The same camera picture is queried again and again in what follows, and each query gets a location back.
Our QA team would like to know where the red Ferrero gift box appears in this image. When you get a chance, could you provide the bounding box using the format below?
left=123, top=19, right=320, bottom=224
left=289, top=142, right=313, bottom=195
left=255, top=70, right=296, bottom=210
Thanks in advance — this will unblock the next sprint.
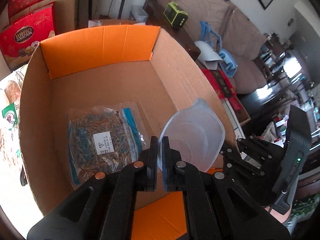
left=1, top=3, right=55, bottom=70

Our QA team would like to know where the red tin box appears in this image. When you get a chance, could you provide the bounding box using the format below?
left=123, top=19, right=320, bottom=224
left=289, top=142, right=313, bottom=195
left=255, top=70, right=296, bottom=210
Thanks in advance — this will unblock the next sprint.
left=201, top=69, right=242, bottom=112

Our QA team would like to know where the blue plastic frame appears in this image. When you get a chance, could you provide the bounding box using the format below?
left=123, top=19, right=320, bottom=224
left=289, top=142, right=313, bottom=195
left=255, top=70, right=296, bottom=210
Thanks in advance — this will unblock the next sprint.
left=200, top=21, right=238, bottom=78

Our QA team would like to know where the green black cube device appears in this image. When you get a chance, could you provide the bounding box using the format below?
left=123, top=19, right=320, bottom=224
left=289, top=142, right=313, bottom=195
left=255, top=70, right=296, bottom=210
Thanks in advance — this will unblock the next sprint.
left=163, top=2, right=188, bottom=28

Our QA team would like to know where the clear plastic measuring cup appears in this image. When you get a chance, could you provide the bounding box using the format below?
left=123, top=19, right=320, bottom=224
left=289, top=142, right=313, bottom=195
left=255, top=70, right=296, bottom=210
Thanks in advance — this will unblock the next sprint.
left=159, top=98, right=225, bottom=172

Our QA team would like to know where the zip bag of dried herbs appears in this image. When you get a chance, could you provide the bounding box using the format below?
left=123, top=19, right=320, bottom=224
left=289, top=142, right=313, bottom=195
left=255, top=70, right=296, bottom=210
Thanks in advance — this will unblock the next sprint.
left=67, top=102, right=149, bottom=189

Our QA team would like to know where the white curved plastic device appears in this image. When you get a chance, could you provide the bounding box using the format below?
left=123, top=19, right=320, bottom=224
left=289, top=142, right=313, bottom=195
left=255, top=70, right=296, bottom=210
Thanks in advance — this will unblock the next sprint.
left=194, top=41, right=222, bottom=63

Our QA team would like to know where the brown sofa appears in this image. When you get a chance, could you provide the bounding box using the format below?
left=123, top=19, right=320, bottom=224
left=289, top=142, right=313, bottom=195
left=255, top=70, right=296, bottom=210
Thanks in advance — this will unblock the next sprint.
left=144, top=0, right=267, bottom=94

